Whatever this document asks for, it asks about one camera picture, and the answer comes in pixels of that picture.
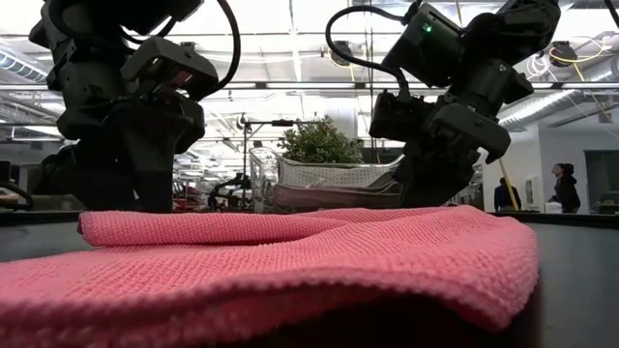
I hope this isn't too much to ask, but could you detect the pink microfiber towel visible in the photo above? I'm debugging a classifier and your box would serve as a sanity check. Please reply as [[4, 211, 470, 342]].
[[0, 205, 541, 348]]

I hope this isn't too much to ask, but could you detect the clear plastic bin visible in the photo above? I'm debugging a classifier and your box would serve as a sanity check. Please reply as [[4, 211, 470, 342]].
[[249, 146, 406, 214]]

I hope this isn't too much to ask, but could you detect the person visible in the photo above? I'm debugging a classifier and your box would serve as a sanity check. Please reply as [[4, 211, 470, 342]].
[[549, 162, 582, 215], [492, 177, 523, 213]]

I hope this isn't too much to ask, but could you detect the artificial green potted plant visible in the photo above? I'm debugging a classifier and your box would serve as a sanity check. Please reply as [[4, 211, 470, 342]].
[[278, 115, 365, 164]]

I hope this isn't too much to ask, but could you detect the grey waffle-weave towel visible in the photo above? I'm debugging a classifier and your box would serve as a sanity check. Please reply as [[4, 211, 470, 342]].
[[279, 157, 405, 189], [270, 182, 403, 212]]

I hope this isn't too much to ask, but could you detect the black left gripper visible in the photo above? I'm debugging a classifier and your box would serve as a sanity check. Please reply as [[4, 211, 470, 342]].
[[71, 95, 207, 213]]

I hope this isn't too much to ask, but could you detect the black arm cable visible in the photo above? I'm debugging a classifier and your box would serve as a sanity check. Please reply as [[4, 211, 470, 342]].
[[118, 0, 242, 96], [324, 4, 413, 101]]

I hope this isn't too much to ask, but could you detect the black boom stand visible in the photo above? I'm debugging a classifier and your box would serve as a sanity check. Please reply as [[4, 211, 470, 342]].
[[239, 115, 297, 207]]

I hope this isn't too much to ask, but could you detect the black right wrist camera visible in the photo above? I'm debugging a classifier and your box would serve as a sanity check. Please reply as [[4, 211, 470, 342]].
[[368, 89, 434, 142]]

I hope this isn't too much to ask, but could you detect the yellow leaning pole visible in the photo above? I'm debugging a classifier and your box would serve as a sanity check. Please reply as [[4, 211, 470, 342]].
[[497, 159, 520, 212]]

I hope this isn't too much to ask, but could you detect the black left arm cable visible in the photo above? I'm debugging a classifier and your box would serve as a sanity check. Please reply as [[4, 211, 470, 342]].
[[118, 0, 242, 96]]

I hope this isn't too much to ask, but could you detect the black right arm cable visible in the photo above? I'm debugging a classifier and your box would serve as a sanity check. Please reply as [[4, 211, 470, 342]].
[[324, 4, 413, 101]]

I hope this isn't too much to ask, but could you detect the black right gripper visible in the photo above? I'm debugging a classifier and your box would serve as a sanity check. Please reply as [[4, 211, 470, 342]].
[[398, 95, 513, 209]]

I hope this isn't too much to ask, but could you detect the black ceiling cable reel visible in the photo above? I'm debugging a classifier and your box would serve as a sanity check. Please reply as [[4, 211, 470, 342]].
[[548, 41, 580, 68], [330, 40, 355, 68]]

